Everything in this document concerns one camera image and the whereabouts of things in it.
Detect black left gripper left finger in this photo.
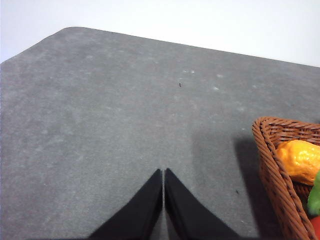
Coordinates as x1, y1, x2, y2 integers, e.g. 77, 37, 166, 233
88, 169, 163, 240

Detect brown wicker basket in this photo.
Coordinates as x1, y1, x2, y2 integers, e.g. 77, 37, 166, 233
252, 117, 320, 240

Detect yellow toy corn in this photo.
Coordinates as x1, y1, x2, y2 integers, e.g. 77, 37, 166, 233
276, 140, 320, 186

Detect red toy carrot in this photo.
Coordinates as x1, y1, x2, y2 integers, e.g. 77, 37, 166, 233
311, 216, 320, 240

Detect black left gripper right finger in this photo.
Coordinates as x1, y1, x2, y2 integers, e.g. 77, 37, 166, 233
164, 168, 241, 240

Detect green toy leaves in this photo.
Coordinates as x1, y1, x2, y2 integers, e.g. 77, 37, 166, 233
307, 171, 320, 217

